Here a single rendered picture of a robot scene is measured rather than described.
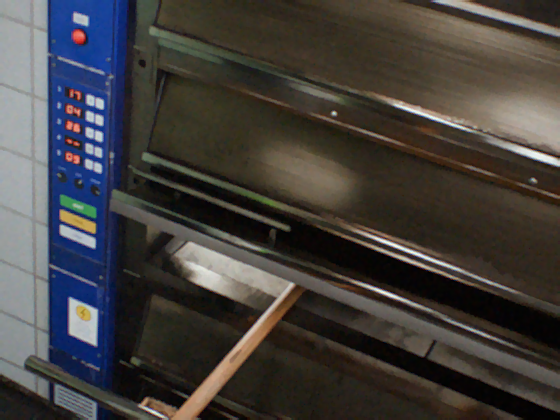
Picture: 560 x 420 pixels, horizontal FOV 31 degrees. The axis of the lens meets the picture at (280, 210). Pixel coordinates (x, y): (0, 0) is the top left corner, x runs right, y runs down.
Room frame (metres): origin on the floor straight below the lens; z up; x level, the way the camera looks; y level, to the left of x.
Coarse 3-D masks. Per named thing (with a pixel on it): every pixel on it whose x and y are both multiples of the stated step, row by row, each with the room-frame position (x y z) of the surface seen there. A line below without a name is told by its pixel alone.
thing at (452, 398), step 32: (160, 256) 1.74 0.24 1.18; (192, 288) 1.66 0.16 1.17; (224, 288) 1.66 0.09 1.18; (256, 320) 1.61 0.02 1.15; (288, 320) 1.59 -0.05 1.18; (320, 320) 1.60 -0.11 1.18; (352, 352) 1.53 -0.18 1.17; (384, 352) 1.53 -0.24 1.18; (416, 384) 1.47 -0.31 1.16; (448, 384) 1.46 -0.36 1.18; (480, 384) 1.48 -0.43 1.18; (480, 416) 1.42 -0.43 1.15; (512, 416) 1.40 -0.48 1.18; (544, 416) 1.41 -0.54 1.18
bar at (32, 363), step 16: (32, 368) 1.36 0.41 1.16; (48, 368) 1.36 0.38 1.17; (64, 384) 1.33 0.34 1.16; (80, 384) 1.33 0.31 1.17; (96, 384) 1.33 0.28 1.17; (96, 400) 1.31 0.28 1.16; (112, 400) 1.30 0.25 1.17; (128, 400) 1.31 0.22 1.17; (128, 416) 1.28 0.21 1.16; (144, 416) 1.27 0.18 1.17; (160, 416) 1.28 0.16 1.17
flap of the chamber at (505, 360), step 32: (160, 192) 1.64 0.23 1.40; (160, 224) 1.53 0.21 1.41; (224, 224) 1.56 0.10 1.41; (256, 224) 1.59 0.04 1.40; (288, 224) 1.62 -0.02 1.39; (256, 256) 1.46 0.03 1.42; (320, 256) 1.50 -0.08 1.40; (352, 256) 1.53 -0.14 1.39; (384, 256) 1.56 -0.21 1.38; (320, 288) 1.40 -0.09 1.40; (384, 288) 1.43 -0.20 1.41; (416, 288) 1.45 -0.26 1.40; (448, 288) 1.48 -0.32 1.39; (416, 320) 1.34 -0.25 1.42; (480, 320) 1.38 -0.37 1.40; (512, 320) 1.41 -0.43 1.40; (544, 320) 1.43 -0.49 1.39; (480, 352) 1.29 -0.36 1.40
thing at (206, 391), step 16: (288, 288) 1.65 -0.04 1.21; (304, 288) 1.67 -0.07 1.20; (288, 304) 1.60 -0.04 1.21; (272, 320) 1.54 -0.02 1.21; (256, 336) 1.49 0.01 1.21; (240, 352) 1.43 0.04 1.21; (224, 368) 1.38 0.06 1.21; (208, 384) 1.33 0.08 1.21; (192, 400) 1.29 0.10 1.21; (208, 400) 1.31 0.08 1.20; (176, 416) 1.25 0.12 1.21; (192, 416) 1.26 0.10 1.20
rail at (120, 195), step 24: (120, 192) 1.57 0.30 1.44; (168, 216) 1.53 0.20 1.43; (192, 216) 1.52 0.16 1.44; (240, 240) 1.47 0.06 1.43; (288, 264) 1.43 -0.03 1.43; (312, 264) 1.43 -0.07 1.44; (360, 288) 1.38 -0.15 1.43; (408, 312) 1.35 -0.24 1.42; (432, 312) 1.34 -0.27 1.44; (480, 336) 1.30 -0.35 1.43; (504, 336) 1.31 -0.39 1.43; (528, 360) 1.27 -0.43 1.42; (552, 360) 1.26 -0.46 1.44
